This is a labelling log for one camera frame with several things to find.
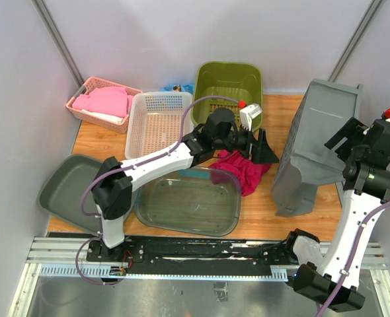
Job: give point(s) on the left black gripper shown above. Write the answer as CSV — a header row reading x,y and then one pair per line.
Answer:
x,y
262,153

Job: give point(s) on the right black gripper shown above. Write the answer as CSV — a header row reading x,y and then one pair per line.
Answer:
x,y
351,129

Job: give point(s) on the large grey plastic bin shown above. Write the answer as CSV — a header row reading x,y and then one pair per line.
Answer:
x,y
306,163

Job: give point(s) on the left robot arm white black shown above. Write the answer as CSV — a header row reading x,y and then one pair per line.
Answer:
x,y
114,188

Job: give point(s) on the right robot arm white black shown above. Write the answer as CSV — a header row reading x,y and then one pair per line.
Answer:
x,y
331,280

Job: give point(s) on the clear plastic container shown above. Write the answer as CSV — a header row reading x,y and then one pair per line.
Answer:
x,y
199,200

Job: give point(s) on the magenta crumpled cloth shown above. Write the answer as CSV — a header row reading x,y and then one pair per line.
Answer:
x,y
248,174

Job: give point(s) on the green plastic basin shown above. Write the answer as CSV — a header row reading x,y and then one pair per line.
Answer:
x,y
239,81

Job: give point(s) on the blue packet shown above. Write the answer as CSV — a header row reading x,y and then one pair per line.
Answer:
x,y
189,88

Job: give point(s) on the white perforated basket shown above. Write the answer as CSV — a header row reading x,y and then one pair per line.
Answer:
x,y
155,119

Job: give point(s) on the white folded cloth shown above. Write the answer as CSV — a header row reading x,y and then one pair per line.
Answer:
x,y
105,117

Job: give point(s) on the pink folded towel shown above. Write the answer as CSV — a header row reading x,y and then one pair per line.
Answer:
x,y
114,101

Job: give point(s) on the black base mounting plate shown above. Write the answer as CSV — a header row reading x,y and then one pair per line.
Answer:
x,y
195,256

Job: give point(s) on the pink plastic basket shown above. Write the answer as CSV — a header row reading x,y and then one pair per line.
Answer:
x,y
89,85

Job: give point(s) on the dark grey tray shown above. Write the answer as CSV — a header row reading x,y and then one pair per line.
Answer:
x,y
61,194

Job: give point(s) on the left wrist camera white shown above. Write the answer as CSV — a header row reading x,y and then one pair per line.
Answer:
x,y
250,114

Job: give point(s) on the white cable duct rail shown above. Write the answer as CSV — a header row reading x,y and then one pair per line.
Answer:
x,y
109,272

